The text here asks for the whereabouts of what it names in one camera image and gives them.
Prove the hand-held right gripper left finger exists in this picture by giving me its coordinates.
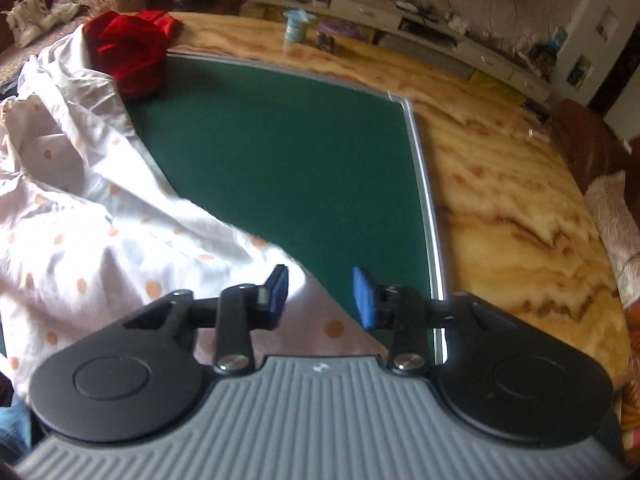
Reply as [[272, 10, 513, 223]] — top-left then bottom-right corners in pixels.
[[120, 264, 292, 376]]

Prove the person's leg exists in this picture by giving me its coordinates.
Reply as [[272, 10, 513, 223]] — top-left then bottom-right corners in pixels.
[[0, 392, 33, 466]]

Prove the beige TV cabinet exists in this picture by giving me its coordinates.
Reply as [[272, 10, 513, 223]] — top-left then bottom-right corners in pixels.
[[247, 0, 553, 103]]

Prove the blue white plastic cup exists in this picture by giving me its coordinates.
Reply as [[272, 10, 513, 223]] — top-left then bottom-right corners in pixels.
[[282, 8, 316, 42]]

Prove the pale sofa throw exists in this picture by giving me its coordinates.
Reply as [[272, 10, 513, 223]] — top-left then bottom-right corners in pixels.
[[584, 170, 640, 306]]

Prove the green table mat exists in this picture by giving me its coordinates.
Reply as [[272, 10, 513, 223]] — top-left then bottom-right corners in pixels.
[[117, 50, 446, 366]]

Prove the white polka dot shirt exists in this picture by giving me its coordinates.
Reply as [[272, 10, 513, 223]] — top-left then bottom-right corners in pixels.
[[0, 22, 396, 401]]

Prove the orange brown leather sofa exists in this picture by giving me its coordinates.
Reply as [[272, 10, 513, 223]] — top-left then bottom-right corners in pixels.
[[550, 99, 640, 311]]

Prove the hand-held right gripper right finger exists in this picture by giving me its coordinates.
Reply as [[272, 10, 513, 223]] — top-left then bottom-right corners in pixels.
[[352, 266, 521, 377]]

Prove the red garment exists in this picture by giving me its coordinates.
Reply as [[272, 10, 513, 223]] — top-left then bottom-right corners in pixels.
[[82, 10, 183, 100]]

